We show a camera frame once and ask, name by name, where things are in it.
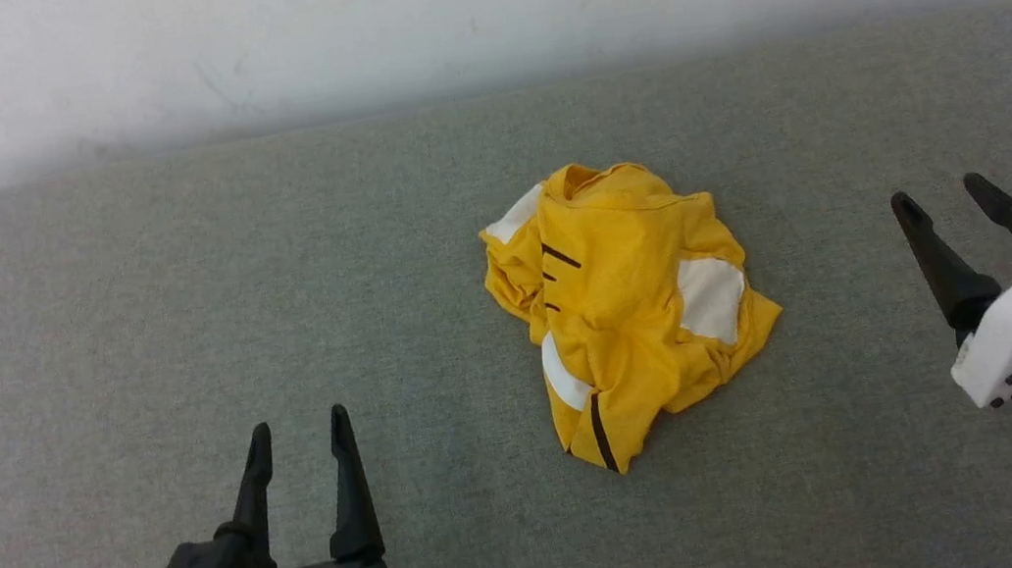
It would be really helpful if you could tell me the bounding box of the yellow garment with white patches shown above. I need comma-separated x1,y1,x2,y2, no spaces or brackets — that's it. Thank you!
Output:
470,137,802,490

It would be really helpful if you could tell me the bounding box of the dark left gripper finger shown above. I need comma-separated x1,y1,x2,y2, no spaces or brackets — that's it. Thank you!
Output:
310,400,389,568
200,421,291,568

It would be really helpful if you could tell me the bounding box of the grey fabric sofa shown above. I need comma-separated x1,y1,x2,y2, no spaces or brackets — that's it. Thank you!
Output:
0,0,1012,568

